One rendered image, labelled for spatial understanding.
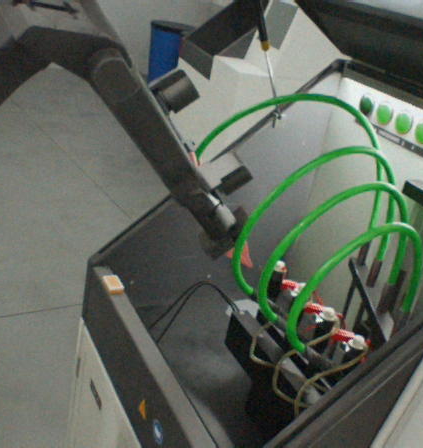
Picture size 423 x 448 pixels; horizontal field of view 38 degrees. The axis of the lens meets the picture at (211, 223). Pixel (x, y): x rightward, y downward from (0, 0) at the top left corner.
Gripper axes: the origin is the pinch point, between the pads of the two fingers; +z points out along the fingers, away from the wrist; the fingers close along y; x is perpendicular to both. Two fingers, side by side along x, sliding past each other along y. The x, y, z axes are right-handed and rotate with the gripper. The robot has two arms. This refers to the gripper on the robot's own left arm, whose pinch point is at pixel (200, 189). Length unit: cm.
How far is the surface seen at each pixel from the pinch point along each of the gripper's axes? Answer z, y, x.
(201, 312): 24.1, 26.8, 22.7
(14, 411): 27, 77, 120
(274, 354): 32.6, -6.3, 4.2
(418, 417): 44, -30, -15
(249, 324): 27.1, 1.0, 7.0
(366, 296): 33.7, 0.2, -14.9
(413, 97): 8.1, 12.3, -42.4
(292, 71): -35, 285, -28
